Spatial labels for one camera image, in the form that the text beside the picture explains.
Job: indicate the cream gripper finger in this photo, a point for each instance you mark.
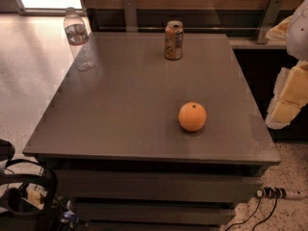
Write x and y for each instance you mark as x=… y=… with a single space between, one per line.
x=290 y=96
x=279 y=32

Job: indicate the orange fruit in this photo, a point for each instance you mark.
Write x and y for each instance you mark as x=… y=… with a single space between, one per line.
x=192 y=116

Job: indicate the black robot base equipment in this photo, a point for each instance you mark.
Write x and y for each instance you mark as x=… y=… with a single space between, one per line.
x=17 y=212

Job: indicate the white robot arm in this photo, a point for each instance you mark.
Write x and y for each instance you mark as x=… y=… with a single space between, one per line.
x=297 y=34

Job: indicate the clear plastic water bottle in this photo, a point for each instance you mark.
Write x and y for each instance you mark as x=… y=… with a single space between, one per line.
x=78 y=39

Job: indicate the white power strip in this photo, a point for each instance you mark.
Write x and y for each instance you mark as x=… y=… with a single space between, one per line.
x=280 y=193

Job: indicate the orange soda can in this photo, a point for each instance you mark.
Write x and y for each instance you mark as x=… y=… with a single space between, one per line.
x=174 y=40

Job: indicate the grey drawer cabinet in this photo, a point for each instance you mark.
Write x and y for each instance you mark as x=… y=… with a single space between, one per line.
x=113 y=137

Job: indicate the right metal shelf bracket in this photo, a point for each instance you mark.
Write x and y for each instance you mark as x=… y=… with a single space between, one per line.
x=270 y=14

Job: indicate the metal shelf bracket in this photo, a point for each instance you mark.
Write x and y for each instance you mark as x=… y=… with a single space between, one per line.
x=270 y=14
x=130 y=14

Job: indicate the left metal shelf bracket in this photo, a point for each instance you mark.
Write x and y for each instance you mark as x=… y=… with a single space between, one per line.
x=130 y=14

